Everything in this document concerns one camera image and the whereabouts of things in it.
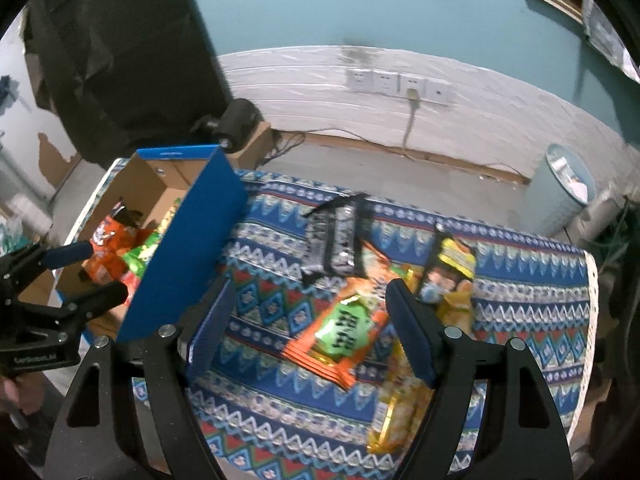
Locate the gold yellow snack bag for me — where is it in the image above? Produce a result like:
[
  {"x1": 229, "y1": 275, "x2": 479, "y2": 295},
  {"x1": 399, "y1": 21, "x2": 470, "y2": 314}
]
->
[{"x1": 368, "y1": 339, "x2": 433, "y2": 454}]

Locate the black yellow noodle snack bag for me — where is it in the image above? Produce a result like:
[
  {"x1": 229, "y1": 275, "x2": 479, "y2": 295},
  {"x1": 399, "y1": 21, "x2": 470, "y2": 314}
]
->
[{"x1": 416, "y1": 224, "x2": 477, "y2": 336}]

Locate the person's left hand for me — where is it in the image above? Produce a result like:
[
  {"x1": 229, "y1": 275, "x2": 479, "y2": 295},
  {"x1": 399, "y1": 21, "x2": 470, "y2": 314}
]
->
[{"x1": 1, "y1": 372, "x2": 46, "y2": 415}]

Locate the green snack bag in box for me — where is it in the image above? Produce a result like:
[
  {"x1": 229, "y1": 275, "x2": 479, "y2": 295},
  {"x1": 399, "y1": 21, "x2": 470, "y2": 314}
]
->
[{"x1": 122, "y1": 198, "x2": 181, "y2": 278}]

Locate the orange snack bag in box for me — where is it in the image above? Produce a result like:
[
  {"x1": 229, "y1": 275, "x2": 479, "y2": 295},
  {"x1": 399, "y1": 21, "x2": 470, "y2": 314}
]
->
[{"x1": 78, "y1": 200, "x2": 150, "y2": 285}]

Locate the blue cardboard box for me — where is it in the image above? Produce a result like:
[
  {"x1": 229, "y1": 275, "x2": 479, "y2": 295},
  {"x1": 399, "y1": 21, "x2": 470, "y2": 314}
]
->
[{"x1": 66, "y1": 145, "x2": 247, "y2": 341}]

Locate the orange green snack bag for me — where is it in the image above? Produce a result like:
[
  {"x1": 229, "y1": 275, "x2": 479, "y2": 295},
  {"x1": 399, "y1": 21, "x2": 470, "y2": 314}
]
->
[{"x1": 282, "y1": 243, "x2": 398, "y2": 390}]

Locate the blue patterned tablecloth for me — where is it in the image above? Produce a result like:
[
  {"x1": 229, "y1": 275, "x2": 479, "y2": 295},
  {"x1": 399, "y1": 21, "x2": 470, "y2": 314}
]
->
[{"x1": 189, "y1": 170, "x2": 597, "y2": 479}]

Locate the small cardboard box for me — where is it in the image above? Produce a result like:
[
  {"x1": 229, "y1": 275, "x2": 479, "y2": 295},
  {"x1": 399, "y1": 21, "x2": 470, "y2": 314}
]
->
[{"x1": 227, "y1": 122, "x2": 276, "y2": 170}]

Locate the black curtain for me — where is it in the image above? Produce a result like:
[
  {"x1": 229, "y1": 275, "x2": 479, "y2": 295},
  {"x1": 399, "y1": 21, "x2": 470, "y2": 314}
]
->
[{"x1": 28, "y1": 0, "x2": 232, "y2": 168}]

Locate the black cylindrical device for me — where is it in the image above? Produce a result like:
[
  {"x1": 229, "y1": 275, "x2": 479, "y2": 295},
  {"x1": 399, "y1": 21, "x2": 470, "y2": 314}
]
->
[{"x1": 191, "y1": 99, "x2": 262, "y2": 153}]

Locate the black white snack bag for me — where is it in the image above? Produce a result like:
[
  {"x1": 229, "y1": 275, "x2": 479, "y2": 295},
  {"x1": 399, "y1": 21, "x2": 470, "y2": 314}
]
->
[{"x1": 300, "y1": 193, "x2": 368, "y2": 286}]

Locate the light blue waste bin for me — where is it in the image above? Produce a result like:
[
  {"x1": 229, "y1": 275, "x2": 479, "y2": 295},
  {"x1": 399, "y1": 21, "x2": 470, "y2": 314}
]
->
[{"x1": 518, "y1": 143, "x2": 596, "y2": 237}]

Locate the black cable on floor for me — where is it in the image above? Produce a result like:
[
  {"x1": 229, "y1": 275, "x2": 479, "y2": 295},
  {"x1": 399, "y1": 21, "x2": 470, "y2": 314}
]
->
[{"x1": 264, "y1": 127, "x2": 526, "y2": 181}]

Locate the grey plug and cable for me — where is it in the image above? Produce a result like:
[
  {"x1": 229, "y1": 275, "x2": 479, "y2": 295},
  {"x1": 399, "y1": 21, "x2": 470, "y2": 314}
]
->
[{"x1": 400, "y1": 86, "x2": 422, "y2": 156}]

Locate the white wall socket strip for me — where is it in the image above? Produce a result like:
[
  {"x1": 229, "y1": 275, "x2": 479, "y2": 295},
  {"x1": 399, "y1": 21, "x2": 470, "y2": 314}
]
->
[{"x1": 346, "y1": 67, "x2": 454, "y2": 105}]

